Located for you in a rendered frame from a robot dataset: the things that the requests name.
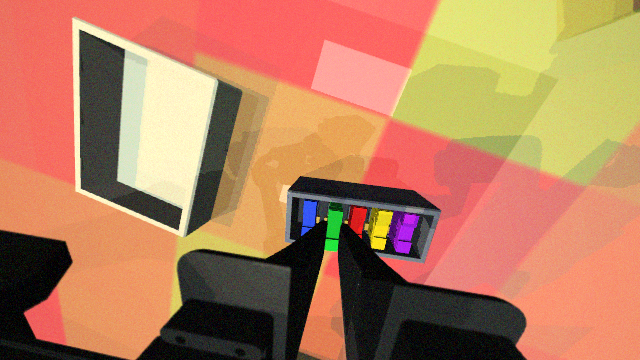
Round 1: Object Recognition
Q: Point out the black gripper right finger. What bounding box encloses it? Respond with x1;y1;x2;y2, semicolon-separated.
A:
338;223;527;360

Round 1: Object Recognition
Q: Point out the red blade fuse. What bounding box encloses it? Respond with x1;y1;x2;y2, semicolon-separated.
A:
348;205;367;238

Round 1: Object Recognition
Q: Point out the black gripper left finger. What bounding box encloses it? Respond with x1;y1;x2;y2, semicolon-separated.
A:
176;220;328;360

